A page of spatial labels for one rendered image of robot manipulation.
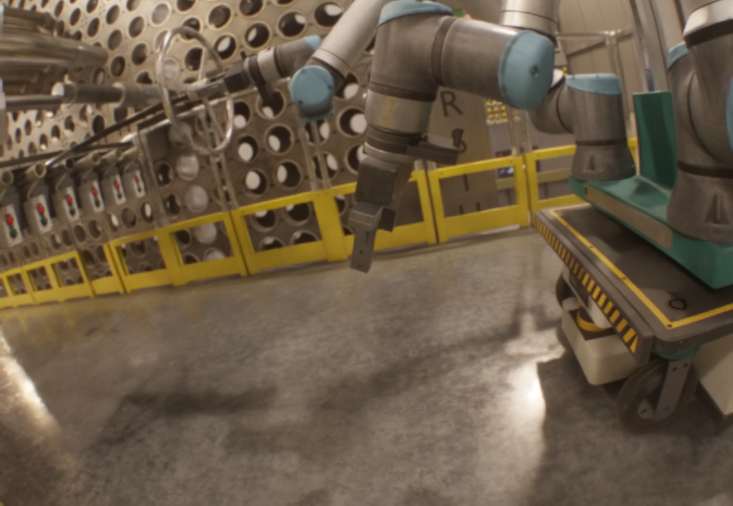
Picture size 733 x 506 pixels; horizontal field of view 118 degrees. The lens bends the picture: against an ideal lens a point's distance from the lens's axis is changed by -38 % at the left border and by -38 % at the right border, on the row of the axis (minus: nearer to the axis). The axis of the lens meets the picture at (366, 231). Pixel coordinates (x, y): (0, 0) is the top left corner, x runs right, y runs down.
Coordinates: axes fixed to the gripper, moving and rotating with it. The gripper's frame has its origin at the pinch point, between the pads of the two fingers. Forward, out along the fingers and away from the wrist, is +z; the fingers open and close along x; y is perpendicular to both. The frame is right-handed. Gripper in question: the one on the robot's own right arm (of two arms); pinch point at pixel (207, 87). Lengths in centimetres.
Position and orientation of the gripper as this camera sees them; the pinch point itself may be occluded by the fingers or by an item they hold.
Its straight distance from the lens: 103.5
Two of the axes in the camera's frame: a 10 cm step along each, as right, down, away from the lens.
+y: -2.2, -6.8, -7.0
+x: 0.3, 7.1, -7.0
